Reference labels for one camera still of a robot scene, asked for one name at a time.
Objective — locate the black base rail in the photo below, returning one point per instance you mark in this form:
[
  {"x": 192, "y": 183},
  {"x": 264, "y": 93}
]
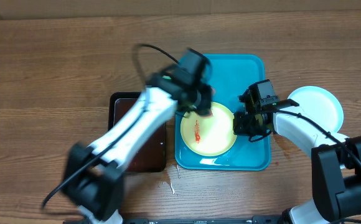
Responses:
[{"x": 199, "y": 220}]

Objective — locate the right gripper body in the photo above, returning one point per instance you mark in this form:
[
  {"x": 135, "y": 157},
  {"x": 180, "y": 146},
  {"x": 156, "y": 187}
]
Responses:
[{"x": 241, "y": 123}]

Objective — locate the yellow-green plate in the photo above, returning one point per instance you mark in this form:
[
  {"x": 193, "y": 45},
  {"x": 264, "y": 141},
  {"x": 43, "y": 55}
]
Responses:
[{"x": 209, "y": 135}]

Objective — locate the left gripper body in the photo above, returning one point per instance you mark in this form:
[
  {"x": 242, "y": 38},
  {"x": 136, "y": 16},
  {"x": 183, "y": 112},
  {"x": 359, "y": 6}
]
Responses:
[{"x": 200, "y": 99}]

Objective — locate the green dish sponge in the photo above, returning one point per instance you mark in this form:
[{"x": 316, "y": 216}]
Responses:
[{"x": 205, "y": 112}]

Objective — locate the teal plastic tray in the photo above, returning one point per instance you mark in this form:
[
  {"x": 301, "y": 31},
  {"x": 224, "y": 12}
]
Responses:
[{"x": 230, "y": 75}]

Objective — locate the light blue plate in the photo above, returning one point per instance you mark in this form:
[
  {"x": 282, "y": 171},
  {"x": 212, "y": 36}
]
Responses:
[{"x": 321, "y": 106}]

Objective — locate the black water tray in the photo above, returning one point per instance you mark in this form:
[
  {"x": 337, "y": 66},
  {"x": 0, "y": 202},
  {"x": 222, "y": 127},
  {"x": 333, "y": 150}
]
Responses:
[{"x": 152, "y": 155}]

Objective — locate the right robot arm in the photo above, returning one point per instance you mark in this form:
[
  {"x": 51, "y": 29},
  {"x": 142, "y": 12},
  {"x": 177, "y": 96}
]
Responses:
[{"x": 310, "y": 118}]

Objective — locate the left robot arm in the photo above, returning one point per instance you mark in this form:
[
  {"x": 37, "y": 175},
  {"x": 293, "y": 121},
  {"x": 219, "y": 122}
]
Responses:
[{"x": 94, "y": 175}]

